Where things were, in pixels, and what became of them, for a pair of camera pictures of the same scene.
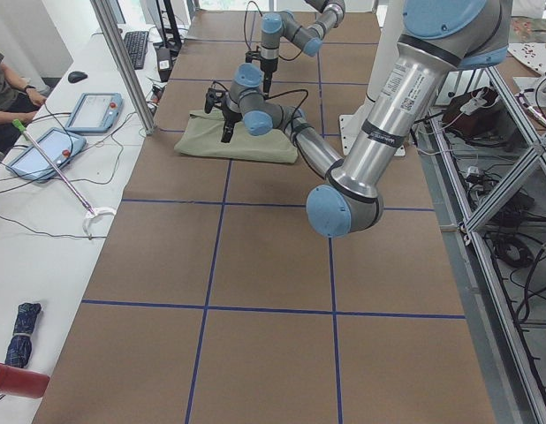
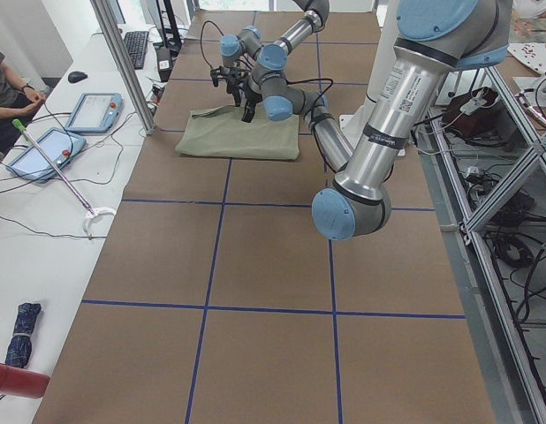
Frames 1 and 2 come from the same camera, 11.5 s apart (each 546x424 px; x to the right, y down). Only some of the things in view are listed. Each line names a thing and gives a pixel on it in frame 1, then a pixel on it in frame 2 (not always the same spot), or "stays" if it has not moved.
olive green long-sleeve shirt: x=204 y=137 stays
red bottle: x=14 y=381 stays
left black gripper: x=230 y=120 → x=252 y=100
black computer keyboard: x=137 y=42 stays
